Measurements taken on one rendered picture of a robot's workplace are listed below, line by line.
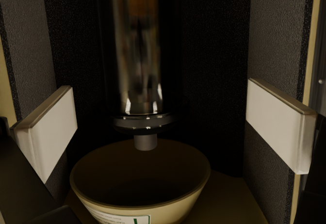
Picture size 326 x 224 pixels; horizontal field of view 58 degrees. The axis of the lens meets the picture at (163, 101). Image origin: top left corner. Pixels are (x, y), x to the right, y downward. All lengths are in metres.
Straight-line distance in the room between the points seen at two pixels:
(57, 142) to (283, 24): 0.23
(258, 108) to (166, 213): 0.18
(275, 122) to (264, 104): 0.02
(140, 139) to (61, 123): 0.19
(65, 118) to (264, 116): 0.11
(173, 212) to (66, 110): 0.20
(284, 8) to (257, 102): 0.14
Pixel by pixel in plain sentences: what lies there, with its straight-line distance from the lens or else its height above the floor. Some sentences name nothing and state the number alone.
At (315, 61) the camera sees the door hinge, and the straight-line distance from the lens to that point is 0.28.
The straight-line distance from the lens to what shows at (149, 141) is 0.35.
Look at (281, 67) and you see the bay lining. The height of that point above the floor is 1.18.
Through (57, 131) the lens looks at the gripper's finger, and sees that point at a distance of 0.16.
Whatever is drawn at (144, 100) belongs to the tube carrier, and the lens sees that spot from 0.30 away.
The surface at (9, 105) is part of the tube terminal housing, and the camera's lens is 0.31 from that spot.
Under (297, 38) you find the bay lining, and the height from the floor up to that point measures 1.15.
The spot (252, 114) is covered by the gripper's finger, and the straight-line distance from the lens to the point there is 0.19.
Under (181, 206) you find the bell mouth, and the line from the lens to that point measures 0.34.
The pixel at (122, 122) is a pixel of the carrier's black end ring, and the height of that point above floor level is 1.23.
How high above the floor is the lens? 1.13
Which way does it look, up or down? 17 degrees up
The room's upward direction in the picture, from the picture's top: 178 degrees clockwise
